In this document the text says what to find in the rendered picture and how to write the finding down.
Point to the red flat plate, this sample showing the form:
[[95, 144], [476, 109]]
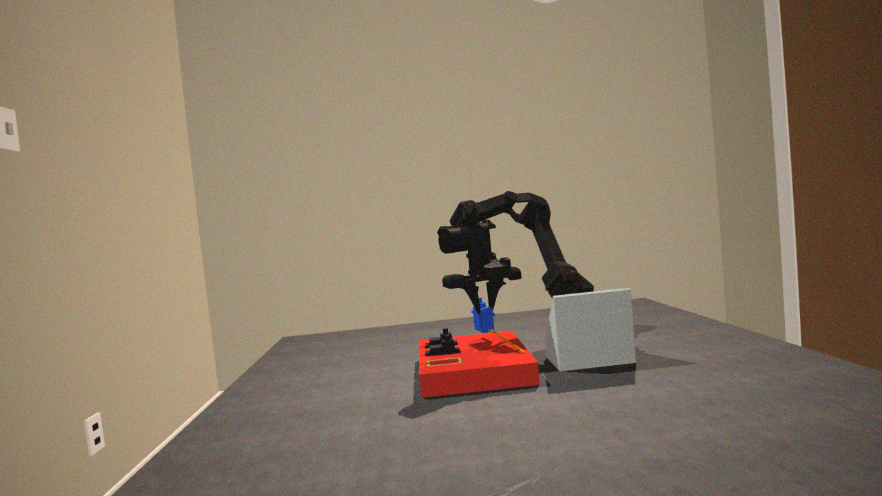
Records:
[[463, 364]]

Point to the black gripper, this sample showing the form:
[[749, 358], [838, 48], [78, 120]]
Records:
[[468, 282]]

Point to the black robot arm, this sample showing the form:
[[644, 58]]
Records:
[[467, 233]]

